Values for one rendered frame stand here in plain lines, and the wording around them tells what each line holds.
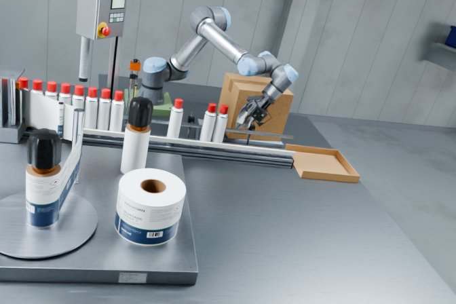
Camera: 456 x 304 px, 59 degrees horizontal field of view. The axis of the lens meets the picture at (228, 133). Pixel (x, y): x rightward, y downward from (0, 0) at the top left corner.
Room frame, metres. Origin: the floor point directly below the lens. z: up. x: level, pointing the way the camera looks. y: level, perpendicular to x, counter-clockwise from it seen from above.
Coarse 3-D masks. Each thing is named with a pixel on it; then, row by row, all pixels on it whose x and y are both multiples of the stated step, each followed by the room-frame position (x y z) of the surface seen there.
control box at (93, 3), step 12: (84, 0) 1.52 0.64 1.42; (96, 0) 1.50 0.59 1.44; (108, 0) 1.55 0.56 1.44; (84, 12) 1.52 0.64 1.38; (96, 12) 1.50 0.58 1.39; (108, 12) 1.56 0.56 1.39; (84, 24) 1.52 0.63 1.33; (96, 24) 1.51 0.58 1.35; (108, 24) 1.56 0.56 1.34; (120, 24) 1.64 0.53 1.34; (84, 36) 1.52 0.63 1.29; (96, 36) 1.51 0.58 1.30; (108, 36) 1.57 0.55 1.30
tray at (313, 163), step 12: (300, 156) 1.87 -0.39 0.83; (312, 156) 1.91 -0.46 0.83; (324, 156) 1.94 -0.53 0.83; (336, 156) 1.97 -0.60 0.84; (300, 168) 1.74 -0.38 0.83; (312, 168) 1.77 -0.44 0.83; (324, 168) 1.80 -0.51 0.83; (336, 168) 1.83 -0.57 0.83; (348, 168) 1.84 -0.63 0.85; (336, 180) 1.70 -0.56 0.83; (348, 180) 1.72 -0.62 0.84
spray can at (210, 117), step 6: (210, 108) 1.64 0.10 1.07; (210, 114) 1.63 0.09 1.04; (204, 120) 1.64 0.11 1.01; (210, 120) 1.63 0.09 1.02; (204, 126) 1.63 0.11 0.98; (210, 126) 1.63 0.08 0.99; (204, 132) 1.63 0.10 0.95; (210, 132) 1.64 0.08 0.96; (204, 138) 1.63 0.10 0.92; (210, 138) 1.64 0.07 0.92
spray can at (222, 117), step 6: (222, 108) 1.66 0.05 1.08; (222, 114) 1.66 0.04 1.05; (216, 120) 1.66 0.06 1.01; (222, 120) 1.65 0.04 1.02; (216, 126) 1.65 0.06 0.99; (222, 126) 1.65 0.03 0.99; (216, 132) 1.65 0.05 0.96; (222, 132) 1.65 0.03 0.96; (216, 138) 1.65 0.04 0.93; (222, 138) 1.66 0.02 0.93
